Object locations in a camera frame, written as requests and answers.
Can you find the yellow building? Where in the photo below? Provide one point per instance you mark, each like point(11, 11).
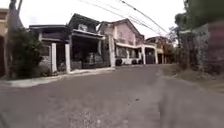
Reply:
point(2, 26)

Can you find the dirt verge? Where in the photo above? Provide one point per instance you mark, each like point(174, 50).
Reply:
point(193, 75)

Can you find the dark house with white pillars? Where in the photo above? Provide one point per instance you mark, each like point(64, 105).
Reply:
point(83, 43)

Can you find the dark green bush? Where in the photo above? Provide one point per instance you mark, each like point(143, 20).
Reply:
point(25, 53)

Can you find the dark stone wall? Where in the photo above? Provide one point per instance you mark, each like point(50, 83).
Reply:
point(213, 46)

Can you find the yellow house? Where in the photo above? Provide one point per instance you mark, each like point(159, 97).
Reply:
point(163, 43)

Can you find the pale concrete pavement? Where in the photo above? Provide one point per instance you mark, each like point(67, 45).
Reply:
point(33, 81)

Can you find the tree trunk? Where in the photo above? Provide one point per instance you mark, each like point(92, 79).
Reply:
point(12, 16)

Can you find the grey asphalt road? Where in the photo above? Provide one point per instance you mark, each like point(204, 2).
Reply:
point(100, 100)

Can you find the pink house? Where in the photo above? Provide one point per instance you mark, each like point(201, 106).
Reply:
point(125, 33)

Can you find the green trees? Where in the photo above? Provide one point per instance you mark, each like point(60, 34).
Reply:
point(203, 11)

